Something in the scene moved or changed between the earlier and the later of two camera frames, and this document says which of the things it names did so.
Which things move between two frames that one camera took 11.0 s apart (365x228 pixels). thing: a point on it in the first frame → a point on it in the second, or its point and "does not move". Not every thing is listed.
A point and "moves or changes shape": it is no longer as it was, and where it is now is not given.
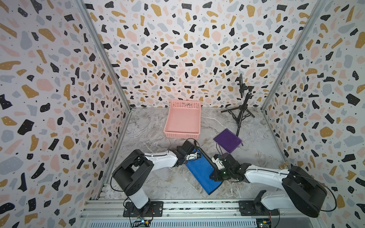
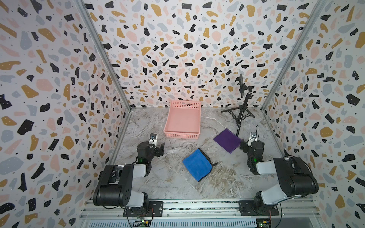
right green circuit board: (264, 223) does not move
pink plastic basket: (183, 120) does not move
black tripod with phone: (238, 113) does not move
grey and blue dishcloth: (201, 169) moves or changes shape
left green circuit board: (141, 223) does not move
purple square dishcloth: (228, 140) does not move
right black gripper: (216, 177) → (245, 145)
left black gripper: (178, 147) → (158, 151)
